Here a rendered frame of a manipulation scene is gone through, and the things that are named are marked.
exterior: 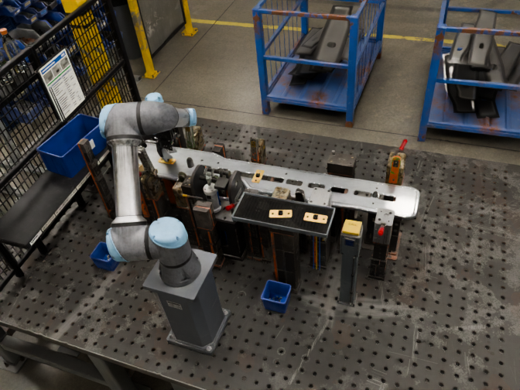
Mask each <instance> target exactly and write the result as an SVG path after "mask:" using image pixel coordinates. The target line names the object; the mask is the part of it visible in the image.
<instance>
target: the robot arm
mask: <svg viewBox="0 0 520 390"><path fill-rule="evenodd" d="M196 124H197V114H196V111H195V109H194V108H184V109H181V108H175V107H173V106H172V105H171V104H166V103H164V100H163V97H162V95H161V94H159V93H151V94H148V95H147V96H146V97H145V100H144V101H136V102H128V103H114V104H107V105H105V106H104V107H103V108H102V110H101V113H100V117H99V129H100V133H101V136H102V137H103V138H104V139H107V143H108V144H109V145H110V147H111V151H112V163H113V176H114V188H115V213H116V218H115V219H114V220H113V221H112V223H111V226H112V227H111V228H109V229H108V230H107V233H106V244H107V248H108V252H109V254H110V256H111V257H112V258H113V259H114V260H115V261H116V262H131V261H142V260H153V259H159V276H160V278H161V280H162V281H163V282H164V283H165V284H166V285H168V286H172V287H182V286H187V285H189V284H190V283H192V282H193V281H194V280H195V279H196V278H197V277H198V276H199V274H200V271H201V264H200V260H199V258H198V256H197V255H196V254H195V253H194V252H193V251H192V250H191V247H190V243H189V239H188V234H187V232H186V229H185V227H184V226H183V224H182V223H181V222H180V221H179V220H177V219H176V218H173V217H161V218H159V219H157V221H153V222H152V223H151V225H148V226H147V220H146V219H145V218H144V217H143V216H142V206H141V194H140V181H139V158H138V145H139V144H140V143H141V142H142V138H143V139H144V141H145V140H149V139H151V138H154V137H156V149H157V152H158V154H159V156H160V157H161V158H162V159H163V160H164V161H166V162H168V159H172V158H173V156H172V155H170V153H175V152H177V150H176V149H174V148H173V147H174V146H175V145H177V143H178V141H179V139H178V135H177V133H176V132H173V131H172V129H173V128H179V127H190V126H195V125H196ZM176 137H177V139H176Z"/></svg>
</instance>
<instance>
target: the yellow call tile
mask: <svg viewBox="0 0 520 390"><path fill-rule="evenodd" d="M361 224H362V222H360V221H352V220H348V219H346V220H345V222H344V227H343V230H342V233H345V234H353V235H357V236H358V235H359V233H360V229H361Z"/></svg>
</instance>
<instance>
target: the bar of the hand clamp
mask: <svg viewBox="0 0 520 390"><path fill-rule="evenodd" d="M146 147H147V145H146V143H144V142H142V143H141V147H140V148H139V147H138V156H139V158H140V160H141V162H142V165H143V166H144V168H145V170H148V169H150V170H151V172H152V174H153V170H154V169H155V168H154V166H153V164H152V162H151V160H150V158H149V156H148V154H147V152H146V150H145V148H146Z"/></svg>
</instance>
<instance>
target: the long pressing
mask: <svg viewBox="0 0 520 390"><path fill-rule="evenodd" d="M146 145H147V147H146V148H145V150H146V152H147V154H148V156H149V158H150V160H151V162H152V164H153V166H154V168H155V169H157V170H158V173H157V174H158V177H159V178H161V179H166V180H174V181H177V180H178V177H177V175H178V173H179V172H180V171H182V172H185V174H186V175H188V176H191V175H192V173H193V171H194V169H195V168H196V166H197V165H198V164H201V165H203V166H209V167H211V169H213V168H215V169H227V170H230V171H231V172H234V171H235V170H238V171H239V172H242V173H251V174H255V172H256V170H257V169H260V170H264V174H263V176H270V177H275V178H280V179H284V180H283V182H282V183H277V182H272V181H267V180H260V183H253V182H252V179H253V178H248V177H243V176H241V181H242V184H243V185H244V186H245V188H250V189H255V190H258V191H259V193H263V194H268V195H269V196H271V195H272V194H273V191H274V189H275V188H276V187H277V186H279V187H284V188H289V189H290V190H291V200H296V196H295V192H296V189H297V188H301V189H303V190H304V191H305V197H306V202H308V201H309V199H310V195H311V193H312V191H313V188H309V187H308V186H309V184H310V183H312V184H318V185H323V186H325V187H324V189H328V190H331V188H332V187H336V188H341V189H346V190H347V193H338V192H333V191H332V195H331V206H332V207H339V208H344V209H348V210H356V211H361V212H366V213H371V214H377V211H378V208H384V209H389V210H394V211H395V216H394V217H397V218H401V219H406V220H411V219H413V218H415V217H416V216H417V213H418V208H419V198H420V192H419V191H418V190H417V189H416V188H413V187H408V186H399V185H394V184H389V183H379V182H374V181H369V180H360V179H355V178H349V177H344V176H335V175H330V174H324V173H315V172H310V171H305V170H299V169H290V168H285V167H280V166H270V165H266V164H260V163H255V162H245V161H240V160H235V159H226V158H224V157H222V156H220V155H218V154H217V153H214V152H205V151H199V150H194V149H185V148H179V147H173V148H174V149H176V150H177V152H175V153H170V155H172V156H173V159H176V161H175V162H174V164H173V165H171V164H166V163H162V162H158V161H159V159H160V158H161V157H160V156H159V154H158V152H157V149H156V144H154V143H148V142H147V143H146ZM188 157H191V158H192V159H193V163H194V167H192V168H189V167H188V166H187V163H186V159H187V158H188ZM201 160H203V161H201ZM286 173H287V174H286ZM287 180H294V181H299V182H302V185H301V186H296V185H290V184H286V181H287ZM376 188H377V189H376ZM355 191H361V192H365V193H371V197H361V196H356V195H354V192H355ZM374 191H377V192H378V197H373V196H372V194H373V193H374ZM379 195H384V196H389V197H395V201H388V200H379V199H378V198H379ZM373 203H374V204H373Z"/></svg>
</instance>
